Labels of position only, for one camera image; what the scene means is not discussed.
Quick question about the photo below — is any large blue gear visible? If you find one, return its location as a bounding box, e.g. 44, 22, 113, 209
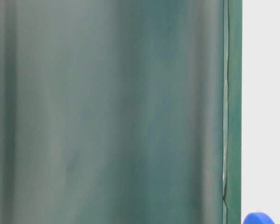
243, 212, 274, 224

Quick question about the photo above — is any green cloth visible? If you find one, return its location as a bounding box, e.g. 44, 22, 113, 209
0, 0, 242, 224

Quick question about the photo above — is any white board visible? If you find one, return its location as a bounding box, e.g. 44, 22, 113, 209
242, 0, 280, 224

